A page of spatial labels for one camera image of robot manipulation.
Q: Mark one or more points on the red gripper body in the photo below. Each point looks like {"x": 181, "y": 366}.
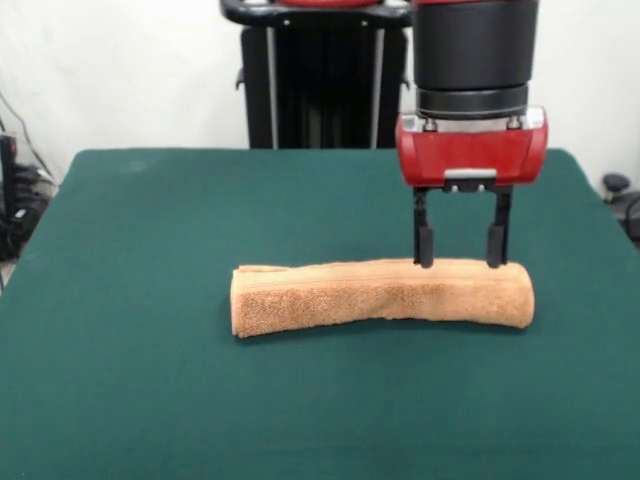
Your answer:
{"x": 470, "y": 150}

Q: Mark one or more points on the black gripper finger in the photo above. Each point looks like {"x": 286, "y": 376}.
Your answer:
{"x": 425, "y": 245}
{"x": 497, "y": 245}

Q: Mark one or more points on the orange terry towel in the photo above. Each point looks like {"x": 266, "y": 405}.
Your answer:
{"x": 350, "y": 300}

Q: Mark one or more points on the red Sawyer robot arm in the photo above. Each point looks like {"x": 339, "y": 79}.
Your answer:
{"x": 475, "y": 45}

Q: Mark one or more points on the dark green table cloth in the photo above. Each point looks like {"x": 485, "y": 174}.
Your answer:
{"x": 150, "y": 360}

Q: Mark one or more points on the black equipment stack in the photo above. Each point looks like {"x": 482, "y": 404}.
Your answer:
{"x": 12, "y": 210}

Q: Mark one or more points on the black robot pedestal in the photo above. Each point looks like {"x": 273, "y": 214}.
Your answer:
{"x": 325, "y": 100}

